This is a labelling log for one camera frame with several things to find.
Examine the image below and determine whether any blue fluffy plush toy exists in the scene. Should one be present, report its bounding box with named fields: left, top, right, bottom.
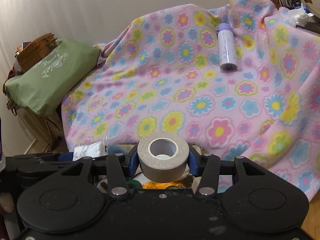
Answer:
left=107, top=145, right=126, bottom=155

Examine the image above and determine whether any green embroidered cushion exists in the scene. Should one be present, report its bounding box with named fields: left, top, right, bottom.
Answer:
left=4, top=39, right=101, bottom=117

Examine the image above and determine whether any beige tape roll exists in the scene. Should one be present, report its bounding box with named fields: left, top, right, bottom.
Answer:
left=137, top=132, right=189, bottom=183

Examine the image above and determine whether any pink floral fleece blanket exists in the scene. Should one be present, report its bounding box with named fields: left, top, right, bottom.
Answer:
left=61, top=0, right=319, bottom=199

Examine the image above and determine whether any purple white thermos bottle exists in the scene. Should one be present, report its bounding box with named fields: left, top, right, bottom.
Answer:
left=216, top=23, right=238, bottom=72

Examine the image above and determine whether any white crumpled plastic bag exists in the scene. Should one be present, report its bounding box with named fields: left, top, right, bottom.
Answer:
left=288, top=4, right=316, bottom=27

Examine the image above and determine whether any brown wicker basket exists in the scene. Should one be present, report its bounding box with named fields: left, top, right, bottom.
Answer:
left=16, top=33, right=57, bottom=73

